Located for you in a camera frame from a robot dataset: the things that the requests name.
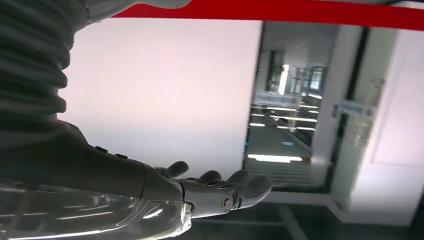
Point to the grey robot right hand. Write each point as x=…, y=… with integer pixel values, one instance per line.
x=99, y=172

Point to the dark framed glass panel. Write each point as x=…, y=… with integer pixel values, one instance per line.
x=281, y=142

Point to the glass door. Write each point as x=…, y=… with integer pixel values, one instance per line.
x=361, y=165

